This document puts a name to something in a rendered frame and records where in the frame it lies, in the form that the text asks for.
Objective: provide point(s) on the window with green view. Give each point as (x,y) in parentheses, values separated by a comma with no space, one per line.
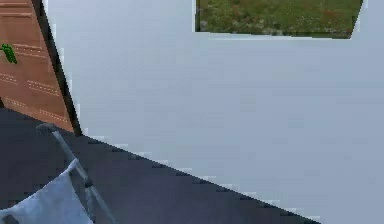
(276,16)

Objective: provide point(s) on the white cloth laundry hamper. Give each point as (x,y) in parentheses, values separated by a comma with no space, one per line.
(53,200)

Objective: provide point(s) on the brown wooden room door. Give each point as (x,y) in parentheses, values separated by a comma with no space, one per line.
(30,76)

